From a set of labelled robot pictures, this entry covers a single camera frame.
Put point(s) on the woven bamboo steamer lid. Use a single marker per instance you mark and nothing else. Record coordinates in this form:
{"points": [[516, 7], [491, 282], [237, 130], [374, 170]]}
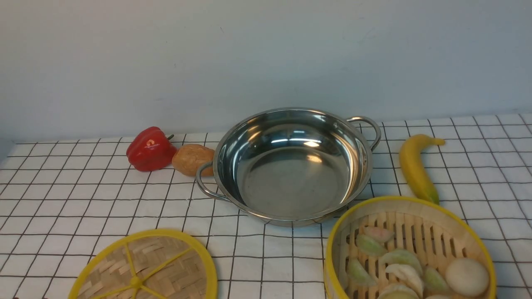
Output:
{"points": [[151, 264]]}

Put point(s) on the bamboo steamer basket yellow rim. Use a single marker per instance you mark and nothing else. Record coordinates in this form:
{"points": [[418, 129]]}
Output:
{"points": [[434, 234]]}

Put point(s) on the brown potato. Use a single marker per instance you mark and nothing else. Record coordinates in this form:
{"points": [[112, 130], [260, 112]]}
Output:
{"points": [[190, 157]]}

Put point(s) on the red bell pepper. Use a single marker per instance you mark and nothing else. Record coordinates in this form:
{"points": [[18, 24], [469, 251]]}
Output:
{"points": [[151, 150]]}

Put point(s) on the green dumpling upper left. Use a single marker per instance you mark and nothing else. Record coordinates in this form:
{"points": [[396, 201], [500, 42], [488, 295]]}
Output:
{"points": [[369, 246]]}

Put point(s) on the green dumpling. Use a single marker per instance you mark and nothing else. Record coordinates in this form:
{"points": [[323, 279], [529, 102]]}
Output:
{"points": [[369, 246], [434, 281], [358, 274], [403, 257]]}

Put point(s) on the pink-tinted dumpling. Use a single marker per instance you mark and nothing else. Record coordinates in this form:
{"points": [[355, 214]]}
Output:
{"points": [[378, 234]]}

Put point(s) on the yellow banana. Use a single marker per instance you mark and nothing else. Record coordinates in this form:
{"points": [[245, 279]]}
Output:
{"points": [[412, 166]]}

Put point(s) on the green dumpling lower left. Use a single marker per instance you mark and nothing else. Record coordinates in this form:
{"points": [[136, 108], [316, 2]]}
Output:
{"points": [[358, 274]]}

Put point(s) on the green dumpling centre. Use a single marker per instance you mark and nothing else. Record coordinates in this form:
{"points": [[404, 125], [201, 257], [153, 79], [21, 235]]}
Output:
{"points": [[403, 257]]}

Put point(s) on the white dumpling centre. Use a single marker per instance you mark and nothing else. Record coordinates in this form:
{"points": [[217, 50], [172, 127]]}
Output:
{"points": [[409, 275]]}

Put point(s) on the white checkered tablecloth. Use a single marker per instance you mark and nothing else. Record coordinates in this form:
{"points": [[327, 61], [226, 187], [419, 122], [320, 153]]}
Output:
{"points": [[62, 202]]}

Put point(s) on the green dumpling right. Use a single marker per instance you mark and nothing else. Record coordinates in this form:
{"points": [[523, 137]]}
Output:
{"points": [[434, 281]]}

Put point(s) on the white round steamed bun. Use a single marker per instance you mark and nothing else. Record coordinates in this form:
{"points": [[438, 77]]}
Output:
{"points": [[467, 277]]}

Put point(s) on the stainless steel two-handled pot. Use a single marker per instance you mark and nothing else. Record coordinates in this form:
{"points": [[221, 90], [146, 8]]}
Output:
{"points": [[292, 167]]}

